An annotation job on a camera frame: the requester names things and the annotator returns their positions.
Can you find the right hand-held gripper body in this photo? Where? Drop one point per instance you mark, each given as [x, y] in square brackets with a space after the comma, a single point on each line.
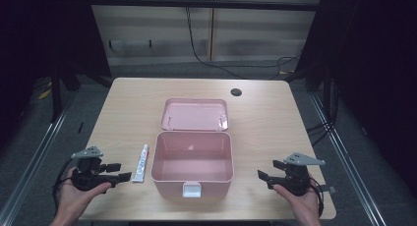
[296, 181]

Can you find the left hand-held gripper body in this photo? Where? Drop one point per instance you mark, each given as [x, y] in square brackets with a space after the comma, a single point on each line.
[86, 180]

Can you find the white toothpaste tube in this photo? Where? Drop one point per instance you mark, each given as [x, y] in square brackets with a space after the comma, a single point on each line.
[141, 167]

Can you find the pink plastic storage box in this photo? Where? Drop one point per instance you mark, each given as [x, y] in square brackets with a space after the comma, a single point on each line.
[193, 160]

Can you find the person's left hand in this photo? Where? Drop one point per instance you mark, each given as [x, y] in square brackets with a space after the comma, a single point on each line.
[72, 203]

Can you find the person's right hand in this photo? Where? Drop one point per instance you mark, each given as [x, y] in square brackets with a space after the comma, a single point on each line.
[303, 208]

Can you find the grey tape strip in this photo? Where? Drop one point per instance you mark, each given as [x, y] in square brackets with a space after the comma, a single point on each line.
[328, 189]

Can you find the black metal stand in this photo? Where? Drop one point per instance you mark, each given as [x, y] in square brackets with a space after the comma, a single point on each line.
[56, 95]

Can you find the yellow floor tape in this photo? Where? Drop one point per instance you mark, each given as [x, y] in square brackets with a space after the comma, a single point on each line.
[45, 93]

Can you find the dark curtain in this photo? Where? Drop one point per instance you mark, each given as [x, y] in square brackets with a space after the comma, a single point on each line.
[373, 72]
[39, 32]

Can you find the metal floor rail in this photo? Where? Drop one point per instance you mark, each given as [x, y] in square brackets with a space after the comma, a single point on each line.
[32, 160]
[347, 160]

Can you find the black horizontal frame bar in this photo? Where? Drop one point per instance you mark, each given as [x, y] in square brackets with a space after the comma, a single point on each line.
[203, 4]

